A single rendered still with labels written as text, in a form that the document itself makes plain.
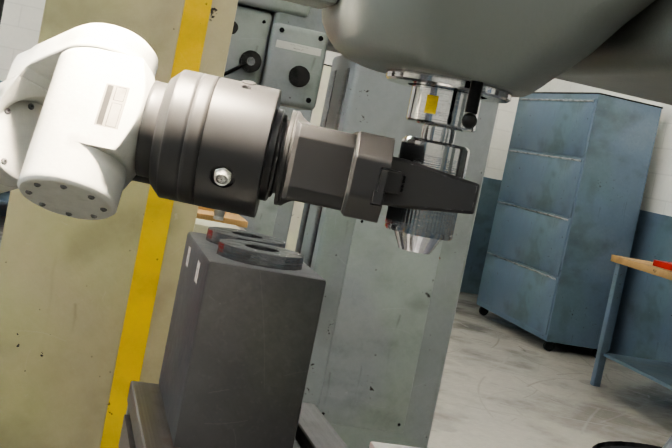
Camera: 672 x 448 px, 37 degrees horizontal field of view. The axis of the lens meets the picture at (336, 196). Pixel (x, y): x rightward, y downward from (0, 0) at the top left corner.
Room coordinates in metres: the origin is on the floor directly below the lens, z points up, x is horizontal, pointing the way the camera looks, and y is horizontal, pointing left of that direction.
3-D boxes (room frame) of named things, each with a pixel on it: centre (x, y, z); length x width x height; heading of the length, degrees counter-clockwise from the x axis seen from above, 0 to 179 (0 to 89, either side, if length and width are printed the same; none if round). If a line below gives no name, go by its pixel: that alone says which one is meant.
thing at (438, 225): (0.69, -0.06, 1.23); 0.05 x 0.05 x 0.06
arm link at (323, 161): (0.69, 0.03, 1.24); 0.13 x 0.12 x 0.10; 2
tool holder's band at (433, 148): (0.69, -0.06, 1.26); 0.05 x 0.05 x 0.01
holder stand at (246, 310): (1.09, 0.08, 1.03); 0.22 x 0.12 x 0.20; 14
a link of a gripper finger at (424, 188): (0.66, -0.06, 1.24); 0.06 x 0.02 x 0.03; 92
